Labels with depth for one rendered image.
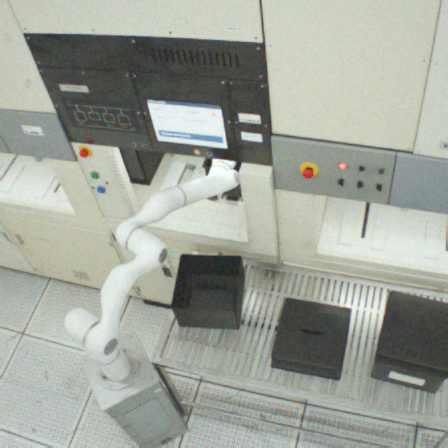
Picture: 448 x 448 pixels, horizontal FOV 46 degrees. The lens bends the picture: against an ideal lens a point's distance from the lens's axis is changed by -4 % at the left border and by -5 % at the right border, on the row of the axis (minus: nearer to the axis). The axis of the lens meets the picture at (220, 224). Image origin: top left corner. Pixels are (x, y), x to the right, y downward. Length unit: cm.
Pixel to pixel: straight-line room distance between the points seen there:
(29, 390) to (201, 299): 139
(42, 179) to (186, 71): 147
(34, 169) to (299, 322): 173
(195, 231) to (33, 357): 146
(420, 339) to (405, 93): 92
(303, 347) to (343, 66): 113
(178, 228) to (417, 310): 116
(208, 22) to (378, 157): 73
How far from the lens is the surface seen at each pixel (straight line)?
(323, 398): 230
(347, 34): 167
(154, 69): 193
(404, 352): 213
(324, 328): 231
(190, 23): 176
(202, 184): 219
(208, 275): 257
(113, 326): 207
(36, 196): 305
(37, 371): 350
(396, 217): 263
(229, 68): 182
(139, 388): 240
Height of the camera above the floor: 293
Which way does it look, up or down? 52 degrees down
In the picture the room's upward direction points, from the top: 11 degrees counter-clockwise
